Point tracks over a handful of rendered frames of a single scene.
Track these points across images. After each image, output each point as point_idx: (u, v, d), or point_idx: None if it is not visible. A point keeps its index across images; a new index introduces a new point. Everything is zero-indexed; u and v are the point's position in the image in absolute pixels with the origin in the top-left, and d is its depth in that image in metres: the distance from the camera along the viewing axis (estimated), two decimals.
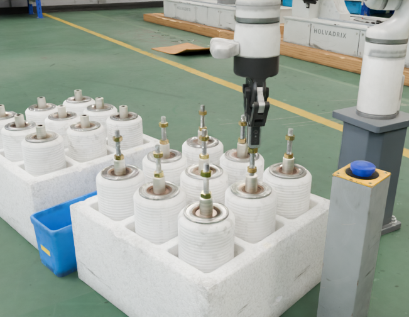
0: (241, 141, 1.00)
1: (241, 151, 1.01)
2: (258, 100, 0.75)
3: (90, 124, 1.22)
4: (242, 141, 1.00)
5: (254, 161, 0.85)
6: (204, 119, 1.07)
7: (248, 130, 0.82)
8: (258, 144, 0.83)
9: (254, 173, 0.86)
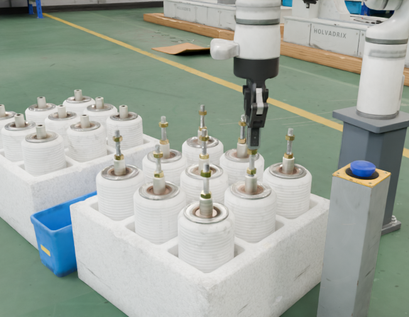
0: (241, 141, 1.00)
1: (241, 151, 1.01)
2: (257, 101, 0.75)
3: (90, 124, 1.22)
4: (242, 141, 1.00)
5: (251, 163, 0.84)
6: (204, 119, 1.07)
7: (247, 131, 0.82)
8: (257, 145, 0.83)
9: (250, 175, 0.85)
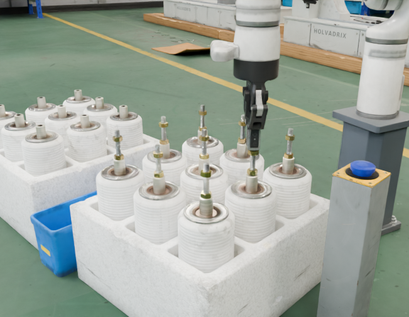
0: (241, 141, 1.00)
1: (241, 151, 1.01)
2: (257, 103, 0.75)
3: (90, 124, 1.22)
4: (242, 141, 1.00)
5: (251, 164, 0.85)
6: (204, 119, 1.07)
7: (247, 133, 0.82)
8: (257, 147, 0.83)
9: (250, 176, 0.86)
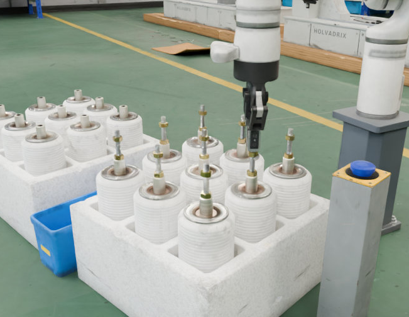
0: (241, 141, 1.00)
1: (241, 151, 1.01)
2: (257, 104, 0.75)
3: (90, 124, 1.22)
4: (242, 141, 1.00)
5: (250, 165, 0.85)
6: (204, 119, 1.07)
7: (247, 134, 0.82)
8: (257, 148, 0.83)
9: None
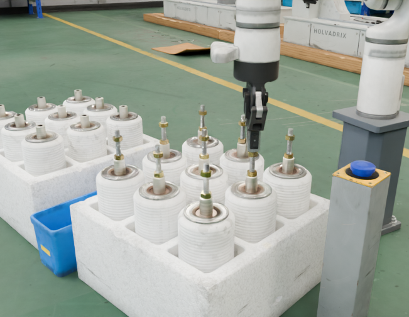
0: (241, 141, 1.00)
1: (241, 151, 1.01)
2: (256, 104, 0.75)
3: (90, 124, 1.22)
4: (242, 141, 1.00)
5: (252, 164, 0.85)
6: (204, 119, 1.07)
7: (247, 134, 0.82)
8: (257, 148, 0.83)
9: None
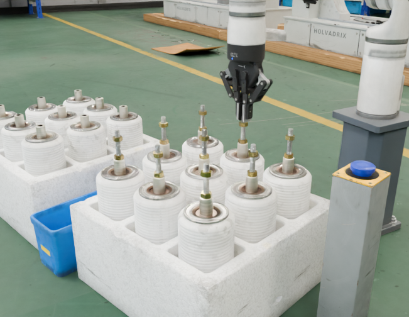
0: (240, 139, 1.02)
1: (237, 150, 1.02)
2: (228, 69, 1.00)
3: (90, 124, 1.22)
4: (239, 139, 1.02)
5: (252, 164, 0.85)
6: (204, 119, 1.07)
7: None
8: (239, 119, 0.99)
9: None
